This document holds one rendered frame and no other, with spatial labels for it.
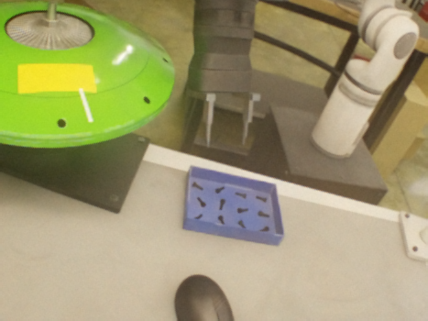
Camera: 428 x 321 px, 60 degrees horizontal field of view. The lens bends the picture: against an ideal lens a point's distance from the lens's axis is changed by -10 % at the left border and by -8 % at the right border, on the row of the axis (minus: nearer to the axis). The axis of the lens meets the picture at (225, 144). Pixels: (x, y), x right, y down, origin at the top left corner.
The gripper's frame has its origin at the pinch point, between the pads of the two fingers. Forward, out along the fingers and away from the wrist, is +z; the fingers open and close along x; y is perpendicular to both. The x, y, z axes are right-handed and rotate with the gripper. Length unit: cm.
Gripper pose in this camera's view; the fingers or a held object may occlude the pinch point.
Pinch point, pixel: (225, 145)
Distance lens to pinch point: 49.5
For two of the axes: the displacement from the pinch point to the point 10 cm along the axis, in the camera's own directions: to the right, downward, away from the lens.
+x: -8.5, 0.6, -5.2
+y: -5.2, -2.3, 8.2
